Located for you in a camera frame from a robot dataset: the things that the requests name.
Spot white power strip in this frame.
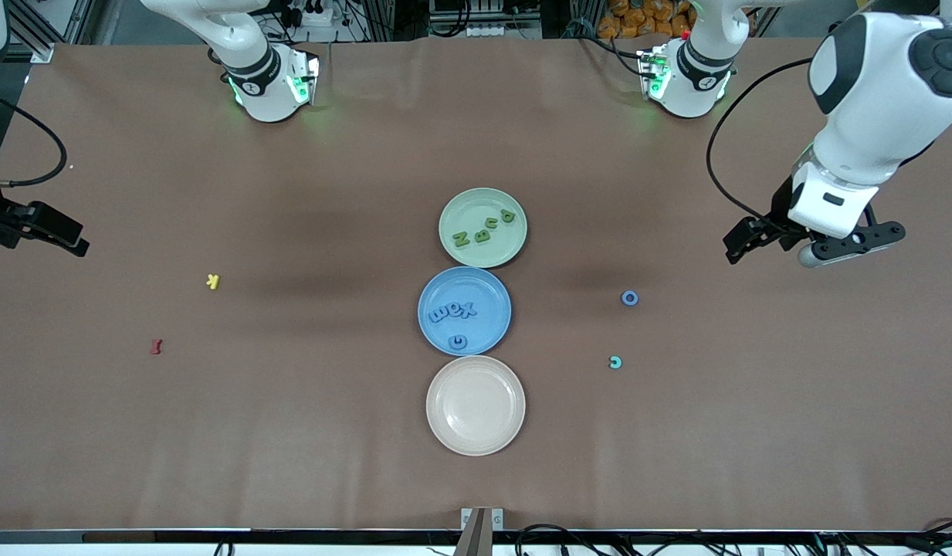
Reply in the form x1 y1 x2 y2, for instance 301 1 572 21
466 23 542 39
294 0 337 29

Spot aluminium frame profile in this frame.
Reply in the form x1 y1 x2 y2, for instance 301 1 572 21
8 0 56 64

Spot green plate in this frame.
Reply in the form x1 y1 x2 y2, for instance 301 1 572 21
438 188 528 270

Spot brown table cover sheet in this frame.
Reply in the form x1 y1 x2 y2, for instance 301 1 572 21
0 37 952 534

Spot beige plate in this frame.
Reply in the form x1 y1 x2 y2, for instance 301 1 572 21
425 355 527 457

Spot black floor cable bundle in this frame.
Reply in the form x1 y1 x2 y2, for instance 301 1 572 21
514 519 952 556

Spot blue plate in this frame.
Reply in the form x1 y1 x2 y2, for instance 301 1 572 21
417 266 513 357

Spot bag of orange fruit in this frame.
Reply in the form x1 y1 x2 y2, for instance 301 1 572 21
598 0 693 39

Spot brown camera pole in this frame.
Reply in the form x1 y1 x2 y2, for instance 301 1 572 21
454 508 493 556

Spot metal table edge bracket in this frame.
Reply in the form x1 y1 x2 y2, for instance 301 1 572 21
461 507 505 532

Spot dark table edge rail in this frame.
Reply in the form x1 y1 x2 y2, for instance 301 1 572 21
0 528 952 546

